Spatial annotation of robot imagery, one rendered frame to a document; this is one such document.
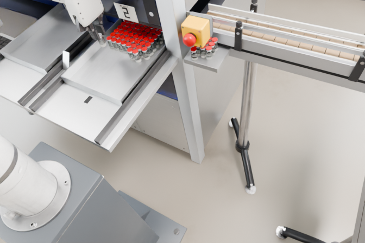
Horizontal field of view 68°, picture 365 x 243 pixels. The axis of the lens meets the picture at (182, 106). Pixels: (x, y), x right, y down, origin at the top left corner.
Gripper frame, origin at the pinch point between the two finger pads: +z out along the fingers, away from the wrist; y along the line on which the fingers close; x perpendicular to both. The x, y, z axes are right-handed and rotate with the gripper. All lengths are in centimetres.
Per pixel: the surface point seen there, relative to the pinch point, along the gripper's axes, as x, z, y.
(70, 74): -7.2, 10.7, 12.7
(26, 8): -65, 14, -14
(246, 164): 51, 89, -17
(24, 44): -40.0, 12.0, 7.1
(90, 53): -7.2, 10.7, 1.5
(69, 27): -28.4, 12.0, -8.2
